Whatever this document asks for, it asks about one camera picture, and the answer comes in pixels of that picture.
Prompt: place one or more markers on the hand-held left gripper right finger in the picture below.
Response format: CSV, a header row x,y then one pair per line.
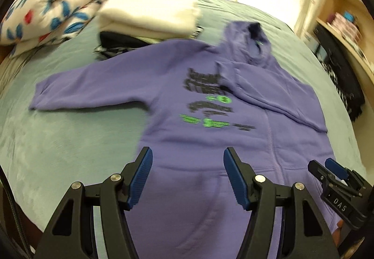
x,y
235,177

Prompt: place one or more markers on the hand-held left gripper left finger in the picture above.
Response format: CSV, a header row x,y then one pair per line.
x,y
141,177

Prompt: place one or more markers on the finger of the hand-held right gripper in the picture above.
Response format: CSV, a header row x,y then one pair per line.
x,y
336,168
318,170

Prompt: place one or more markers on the purple printed hoodie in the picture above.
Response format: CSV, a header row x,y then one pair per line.
x,y
181,142

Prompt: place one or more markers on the grey-green bed sheet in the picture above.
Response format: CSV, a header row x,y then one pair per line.
x,y
73,136

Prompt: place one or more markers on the long black bag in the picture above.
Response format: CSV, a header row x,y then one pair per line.
x,y
341,72

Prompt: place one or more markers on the folded light green garment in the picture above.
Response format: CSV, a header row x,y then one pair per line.
x,y
150,40

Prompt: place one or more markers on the folded black garment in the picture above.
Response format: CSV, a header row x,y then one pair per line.
x,y
125,40

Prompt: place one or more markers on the stack of pink boxes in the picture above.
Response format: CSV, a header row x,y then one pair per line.
x,y
341,25

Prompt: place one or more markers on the small blue box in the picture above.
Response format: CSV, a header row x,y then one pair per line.
x,y
349,16

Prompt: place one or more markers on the folded cream blanket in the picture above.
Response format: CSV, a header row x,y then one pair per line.
x,y
149,15

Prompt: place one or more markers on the wooden shelf unit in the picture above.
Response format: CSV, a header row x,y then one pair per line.
x,y
350,2

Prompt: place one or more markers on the floral white quilt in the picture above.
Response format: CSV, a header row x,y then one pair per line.
x,y
49,8

